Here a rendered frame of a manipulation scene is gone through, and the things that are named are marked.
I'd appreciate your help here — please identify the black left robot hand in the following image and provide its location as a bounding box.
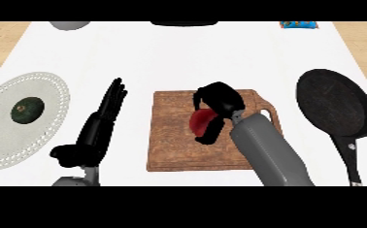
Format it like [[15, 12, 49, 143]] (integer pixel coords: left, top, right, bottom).
[[49, 77, 129, 169]]

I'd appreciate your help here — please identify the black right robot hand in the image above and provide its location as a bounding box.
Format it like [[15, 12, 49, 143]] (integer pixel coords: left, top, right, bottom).
[[193, 81, 248, 146]]

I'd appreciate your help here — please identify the red pear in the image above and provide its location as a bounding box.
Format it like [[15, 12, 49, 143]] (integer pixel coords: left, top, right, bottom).
[[188, 107, 220, 138]]

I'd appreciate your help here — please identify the brown wooden cutting board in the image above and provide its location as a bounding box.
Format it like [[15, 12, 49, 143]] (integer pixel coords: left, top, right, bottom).
[[146, 88, 285, 173]]

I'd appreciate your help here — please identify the black frying pan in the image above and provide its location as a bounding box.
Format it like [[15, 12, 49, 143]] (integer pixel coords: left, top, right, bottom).
[[296, 68, 367, 187]]

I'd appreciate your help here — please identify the white round placemat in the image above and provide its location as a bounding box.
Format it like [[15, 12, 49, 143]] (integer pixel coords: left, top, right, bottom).
[[0, 71, 72, 171]]

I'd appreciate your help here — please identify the dark green avocado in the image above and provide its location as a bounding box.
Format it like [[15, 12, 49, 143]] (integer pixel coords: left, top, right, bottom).
[[11, 96, 46, 125]]

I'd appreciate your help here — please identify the black flat object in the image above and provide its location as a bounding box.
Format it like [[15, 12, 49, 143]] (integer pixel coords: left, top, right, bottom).
[[150, 20, 220, 28]]

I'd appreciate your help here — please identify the blue packet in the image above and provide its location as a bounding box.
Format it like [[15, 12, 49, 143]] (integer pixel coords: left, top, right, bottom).
[[280, 20, 320, 30]]

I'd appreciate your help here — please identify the grey round object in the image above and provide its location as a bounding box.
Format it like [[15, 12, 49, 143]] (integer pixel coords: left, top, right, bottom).
[[49, 20, 92, 32]]

